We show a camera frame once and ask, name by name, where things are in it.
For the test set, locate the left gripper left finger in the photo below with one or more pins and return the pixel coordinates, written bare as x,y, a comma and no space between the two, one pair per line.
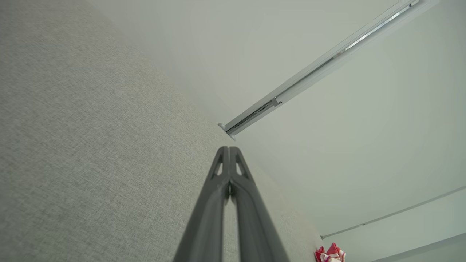
204,233

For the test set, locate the red garment with white stripes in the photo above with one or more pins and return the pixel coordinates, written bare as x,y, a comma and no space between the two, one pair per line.
333,251

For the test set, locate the grey partition frame post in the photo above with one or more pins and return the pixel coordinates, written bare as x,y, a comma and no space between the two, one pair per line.
327,58
327,69

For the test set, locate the grey partition bottom rail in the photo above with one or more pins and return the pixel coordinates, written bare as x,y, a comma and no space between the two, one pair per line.
364,224

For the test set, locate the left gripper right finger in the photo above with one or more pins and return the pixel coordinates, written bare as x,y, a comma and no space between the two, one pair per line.
258,236

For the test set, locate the grey fabric cushion surface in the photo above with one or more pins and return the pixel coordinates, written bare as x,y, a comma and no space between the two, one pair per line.
91,145

